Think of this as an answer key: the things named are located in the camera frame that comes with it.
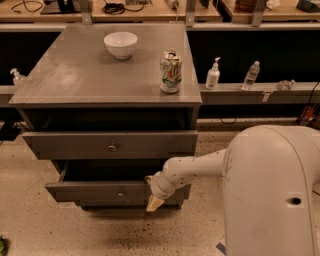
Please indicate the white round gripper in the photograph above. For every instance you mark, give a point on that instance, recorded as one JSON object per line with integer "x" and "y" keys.
{"x": 159, "y": 188}

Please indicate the grey drawer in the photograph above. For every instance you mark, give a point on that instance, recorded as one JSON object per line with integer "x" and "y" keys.
{"x": 108, "y": 179}
{"x": 126, "y": 202}
{"x": 110, "y": 145}

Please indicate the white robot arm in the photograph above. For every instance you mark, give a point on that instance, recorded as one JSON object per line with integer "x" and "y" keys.
{"x": 268, "y": 173}

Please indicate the grey bottom drawer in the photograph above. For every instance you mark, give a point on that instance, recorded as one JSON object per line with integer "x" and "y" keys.
{"x": 126, "y": 202}

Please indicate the grey drawer cabinet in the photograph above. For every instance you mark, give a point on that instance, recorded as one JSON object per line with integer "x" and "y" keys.
{"x": 78, "y": 86}

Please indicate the grey top drawer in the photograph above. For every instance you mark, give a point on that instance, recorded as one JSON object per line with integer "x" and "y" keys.
{"x": 110, "y": 145}

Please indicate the blue floor tape marker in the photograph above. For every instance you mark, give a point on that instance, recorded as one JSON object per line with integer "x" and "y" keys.
{"x": 221, "y": 248}

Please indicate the crushed green white soda can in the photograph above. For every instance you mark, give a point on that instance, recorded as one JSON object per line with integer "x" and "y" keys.
{"x": 171, "y": 71}

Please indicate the white pump lotion bottle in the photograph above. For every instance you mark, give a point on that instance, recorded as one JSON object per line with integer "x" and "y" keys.
{"x": 213, "y": 75}

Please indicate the white ceramic bowl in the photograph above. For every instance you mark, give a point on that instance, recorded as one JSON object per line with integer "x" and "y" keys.
{"x": 121, "y": 45}

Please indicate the green object floor corner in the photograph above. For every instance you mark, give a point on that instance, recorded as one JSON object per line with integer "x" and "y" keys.
{"x": 3, "y": 247}

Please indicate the clear plastic water bottle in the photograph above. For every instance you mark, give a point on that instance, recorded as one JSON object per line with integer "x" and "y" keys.
{"x": 251, "y": 76}

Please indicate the crumpled clear plastic wrapper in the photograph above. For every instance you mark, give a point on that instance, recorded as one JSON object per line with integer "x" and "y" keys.
{"x": 286, "y": 85}

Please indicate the orange device under shelf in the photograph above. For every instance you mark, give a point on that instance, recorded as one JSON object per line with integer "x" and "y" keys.
{"x": 310, "y": 116}

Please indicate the black monitor stand base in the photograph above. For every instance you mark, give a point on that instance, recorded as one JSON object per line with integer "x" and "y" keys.
{"x": 60, "y": 7}

